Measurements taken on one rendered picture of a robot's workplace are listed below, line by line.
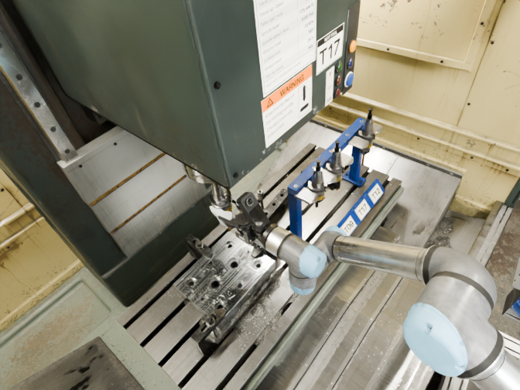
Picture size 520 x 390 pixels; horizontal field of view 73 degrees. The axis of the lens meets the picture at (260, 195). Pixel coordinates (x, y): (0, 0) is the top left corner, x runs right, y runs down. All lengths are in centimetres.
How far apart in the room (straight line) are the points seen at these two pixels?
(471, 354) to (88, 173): 110
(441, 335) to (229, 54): 57
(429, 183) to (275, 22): 136
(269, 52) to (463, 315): 56
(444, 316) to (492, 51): 107
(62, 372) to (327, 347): 101
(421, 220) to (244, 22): 138
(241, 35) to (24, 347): 171
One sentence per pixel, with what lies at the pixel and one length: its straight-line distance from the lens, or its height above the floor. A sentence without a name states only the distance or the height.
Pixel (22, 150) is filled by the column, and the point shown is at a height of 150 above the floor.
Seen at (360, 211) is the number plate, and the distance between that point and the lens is 149.
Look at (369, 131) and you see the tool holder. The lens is 138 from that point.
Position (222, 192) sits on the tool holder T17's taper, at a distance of 99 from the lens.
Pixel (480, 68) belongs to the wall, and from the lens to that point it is 159.
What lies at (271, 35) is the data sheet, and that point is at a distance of 62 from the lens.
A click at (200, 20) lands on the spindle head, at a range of 51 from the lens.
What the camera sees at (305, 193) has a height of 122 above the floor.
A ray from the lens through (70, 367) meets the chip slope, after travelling 169.
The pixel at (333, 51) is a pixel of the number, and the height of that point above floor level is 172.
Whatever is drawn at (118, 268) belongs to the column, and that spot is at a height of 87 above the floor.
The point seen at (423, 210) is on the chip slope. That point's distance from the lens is 179.
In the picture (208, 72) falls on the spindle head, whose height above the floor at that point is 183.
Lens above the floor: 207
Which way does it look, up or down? 47 degrees down
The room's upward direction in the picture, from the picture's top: 8 degrees counter-clockwise
